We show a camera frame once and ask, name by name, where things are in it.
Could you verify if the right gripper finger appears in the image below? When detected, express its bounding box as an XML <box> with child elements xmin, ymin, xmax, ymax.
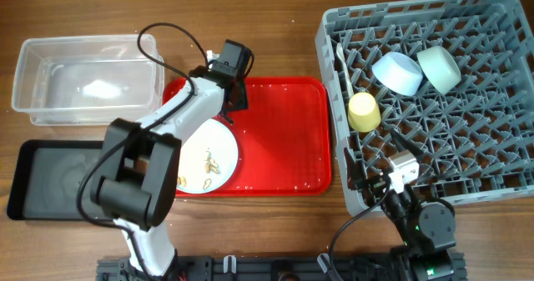
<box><xmin>389</xmin><ymin>128</ymin><xmax>424</xmax><ymax>158</ymax></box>
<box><xmin>344</xmin><ymin>148</ymin><xmax>358</xmax><ymax>189</ymax></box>

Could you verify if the yellow plastic cup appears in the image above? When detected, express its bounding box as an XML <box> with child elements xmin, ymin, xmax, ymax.
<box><xmin>348</xmin><ymin>93</ymin><xmax>381</xmax><ymax>133</ymax></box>

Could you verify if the light blue bowl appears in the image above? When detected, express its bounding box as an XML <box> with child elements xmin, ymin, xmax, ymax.
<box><xmin>371</xmin><ymin>52</ymin><xmax>423</xmax><ymax>96</ymax></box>

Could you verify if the light blue plate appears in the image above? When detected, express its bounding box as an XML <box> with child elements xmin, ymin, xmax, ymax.
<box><xmin>177</xmin><ymin>119</ymin><xmax>239</xmax><ymax>194</ymax></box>

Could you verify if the green bowl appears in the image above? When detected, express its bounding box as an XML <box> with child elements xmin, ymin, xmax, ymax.
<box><xmin>416</xmin><ymin>46</ymin><xmax>461</xmax><ymax>94</ymax></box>

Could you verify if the white plastic spoon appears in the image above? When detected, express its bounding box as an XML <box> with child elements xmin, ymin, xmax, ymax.
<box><xmin>335</xmin><ymin>43</ymin><xmax>354</xmax><ymax>99</ymax></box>

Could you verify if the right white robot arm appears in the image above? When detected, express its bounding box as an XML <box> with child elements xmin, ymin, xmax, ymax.
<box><xmin>343</xmin><ymin>129</ymin><xmax>456</xmax><ymax>280</ymax></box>

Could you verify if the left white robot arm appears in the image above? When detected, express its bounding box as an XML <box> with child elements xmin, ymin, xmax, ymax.
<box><xmin>80</xmin><ymin>40</ymin><xmax>254</xmax><ymax>280</ymax></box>

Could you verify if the grey dishwasher rack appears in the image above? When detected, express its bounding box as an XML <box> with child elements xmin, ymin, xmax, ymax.
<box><xmin>315</xmin><ymin>0</ymin><xmax>533</xmax><ymax>204</ymax></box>

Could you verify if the red plastic serving tray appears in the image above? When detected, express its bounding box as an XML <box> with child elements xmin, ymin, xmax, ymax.
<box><xmin>176</xmin><ymin>77</ymin><xmax>332</xmax><ymax>198</ymax></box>

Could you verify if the clear plastic storage bin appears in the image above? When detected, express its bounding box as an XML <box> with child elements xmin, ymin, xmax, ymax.
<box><xmin>12</xmin><ymin>34</ymin><xmax>165</xmax><ymax>126</ymax></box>

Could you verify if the black rectangular tray bin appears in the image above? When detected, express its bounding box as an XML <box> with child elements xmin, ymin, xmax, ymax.
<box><xmin>7</xmin><ymin>139</ymin><xmax>103</xmax><ymax>221</ymax></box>

